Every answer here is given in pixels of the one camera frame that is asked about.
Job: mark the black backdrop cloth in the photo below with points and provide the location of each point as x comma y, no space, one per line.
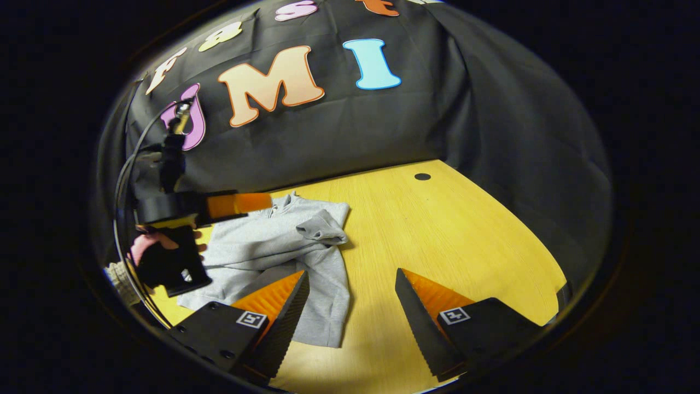
383,131

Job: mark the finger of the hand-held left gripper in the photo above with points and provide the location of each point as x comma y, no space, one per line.
240,202

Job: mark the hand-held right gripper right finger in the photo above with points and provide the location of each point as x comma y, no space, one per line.
424,328

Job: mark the grey zip-neck sweatshirt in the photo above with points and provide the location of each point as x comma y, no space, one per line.
262,241

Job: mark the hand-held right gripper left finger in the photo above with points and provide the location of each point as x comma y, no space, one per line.
284,323

